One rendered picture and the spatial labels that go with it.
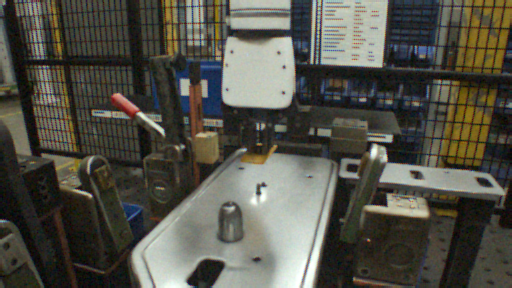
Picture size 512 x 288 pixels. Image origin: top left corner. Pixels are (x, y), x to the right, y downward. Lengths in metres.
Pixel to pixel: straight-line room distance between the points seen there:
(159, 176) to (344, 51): 0.65
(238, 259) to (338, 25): 0.77
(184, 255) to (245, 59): 0.27
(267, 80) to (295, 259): 0.24
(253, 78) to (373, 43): 0.60
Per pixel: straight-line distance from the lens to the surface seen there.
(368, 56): 1.03
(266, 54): 0.47
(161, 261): 0.43
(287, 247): 0.44
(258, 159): 0.51
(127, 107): 0.62
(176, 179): 0.58
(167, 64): 0.56
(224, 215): 0.43
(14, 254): 0.36
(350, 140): 0.75
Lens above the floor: 1.26
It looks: 19 degrees down
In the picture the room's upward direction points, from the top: straight up
